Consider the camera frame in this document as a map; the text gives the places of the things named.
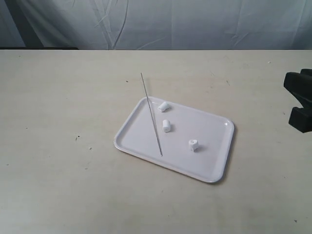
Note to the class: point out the grey backdrop cloth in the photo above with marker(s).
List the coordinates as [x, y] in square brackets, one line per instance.
[157, 24]

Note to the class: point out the thin metal skewer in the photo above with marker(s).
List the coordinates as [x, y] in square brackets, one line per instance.
[152, 116]

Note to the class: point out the white marshmallow skewer handle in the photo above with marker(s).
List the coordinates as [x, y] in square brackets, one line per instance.
[166, 126]

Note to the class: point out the white rectangular plastic tray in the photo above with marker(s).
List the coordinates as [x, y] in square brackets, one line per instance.
[183, 139]

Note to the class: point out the white marshmallow skewer tip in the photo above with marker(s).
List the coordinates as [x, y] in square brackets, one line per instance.
[193, 145]

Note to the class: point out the white marshmallow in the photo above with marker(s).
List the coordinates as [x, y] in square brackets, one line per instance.
[163, 107]

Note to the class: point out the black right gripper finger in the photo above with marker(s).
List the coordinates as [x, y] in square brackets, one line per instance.
[300, 86]
[301, 119]

